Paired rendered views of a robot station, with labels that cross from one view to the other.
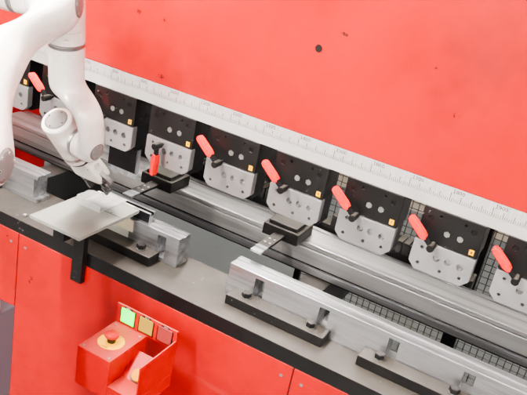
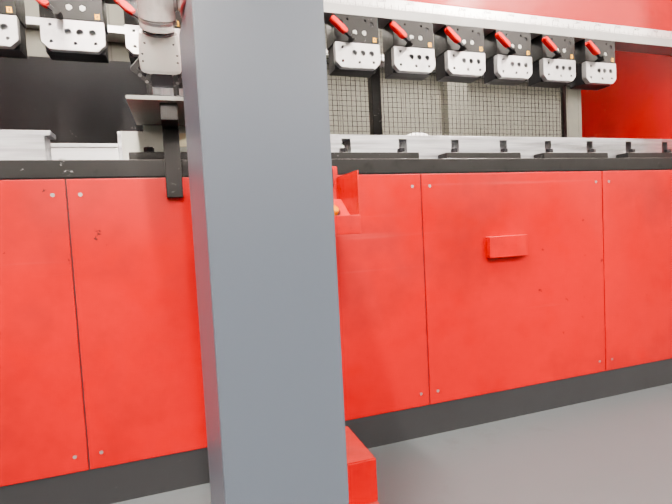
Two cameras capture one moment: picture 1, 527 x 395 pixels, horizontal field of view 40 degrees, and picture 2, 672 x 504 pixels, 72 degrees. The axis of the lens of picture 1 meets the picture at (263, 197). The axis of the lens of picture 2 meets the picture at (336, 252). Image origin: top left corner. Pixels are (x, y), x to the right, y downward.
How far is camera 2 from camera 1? 177 cm
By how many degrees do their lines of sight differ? 46
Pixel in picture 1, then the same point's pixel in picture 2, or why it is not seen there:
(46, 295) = (128, 243)
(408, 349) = (465, 141)
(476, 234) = (479, 35)
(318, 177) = (370, 27)
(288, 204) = (354, 56)
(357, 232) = (410, 60)
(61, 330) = (160, 279)
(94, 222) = not seen: hidden behind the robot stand
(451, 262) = (472, 59)
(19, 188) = (18, 156)
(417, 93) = not seen: outside the picture
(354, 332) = (427, 148)
